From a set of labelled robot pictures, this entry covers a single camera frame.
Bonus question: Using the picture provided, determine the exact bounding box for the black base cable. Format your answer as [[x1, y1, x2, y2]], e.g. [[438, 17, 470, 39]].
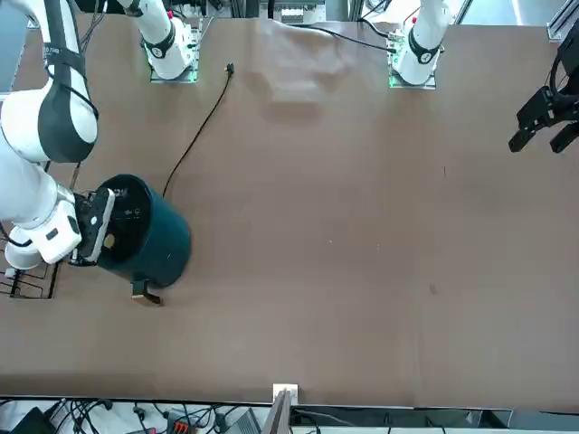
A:
[[288, 23, 395, 53]]

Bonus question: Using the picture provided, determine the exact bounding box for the aluminium profile post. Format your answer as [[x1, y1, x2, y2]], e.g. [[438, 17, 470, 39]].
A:
[[261, 382, 299, 434]]

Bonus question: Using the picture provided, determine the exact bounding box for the aluminium frame bracket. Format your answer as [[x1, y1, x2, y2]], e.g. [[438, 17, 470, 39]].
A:
[[546, 7, 579, 42]]

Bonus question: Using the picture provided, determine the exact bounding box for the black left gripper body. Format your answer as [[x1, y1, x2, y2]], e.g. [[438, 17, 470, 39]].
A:
[[554, 31, 579, 99]]

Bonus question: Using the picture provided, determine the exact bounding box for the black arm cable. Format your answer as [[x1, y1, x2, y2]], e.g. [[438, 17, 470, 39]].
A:
[[43, 0, 109, 123]]

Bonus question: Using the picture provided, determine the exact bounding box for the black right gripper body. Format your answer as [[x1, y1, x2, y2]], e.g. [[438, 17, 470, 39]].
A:
[[67, 190, 108, 268]]

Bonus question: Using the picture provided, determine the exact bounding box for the black box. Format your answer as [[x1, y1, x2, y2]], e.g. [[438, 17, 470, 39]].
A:
[[0, 406, 52, 434]]

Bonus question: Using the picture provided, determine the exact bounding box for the green cylindrical air fryer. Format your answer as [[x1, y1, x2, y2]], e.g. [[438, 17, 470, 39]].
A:
[[92, 174, 192, 308]]

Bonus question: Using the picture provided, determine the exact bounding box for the black power cord with plug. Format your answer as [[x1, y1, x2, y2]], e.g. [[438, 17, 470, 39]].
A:
[[162, 61, 236, 198]]

